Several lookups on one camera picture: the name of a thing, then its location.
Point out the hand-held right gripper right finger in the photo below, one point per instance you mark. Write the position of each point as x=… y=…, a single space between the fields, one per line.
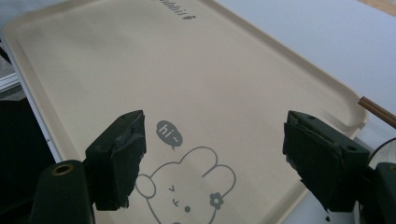
x=323 y=161

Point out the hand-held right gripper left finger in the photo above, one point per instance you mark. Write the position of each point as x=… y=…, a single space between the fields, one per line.
x=120 y=161

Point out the white bowl with dark rim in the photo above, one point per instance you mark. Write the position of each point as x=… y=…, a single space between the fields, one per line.
x=384 y=154

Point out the brown wooden chopstick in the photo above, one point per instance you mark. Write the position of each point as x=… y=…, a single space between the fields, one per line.
x=378 y=112

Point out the beige tray with rabbit print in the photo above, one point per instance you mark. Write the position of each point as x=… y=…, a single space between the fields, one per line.
x=186 y=77

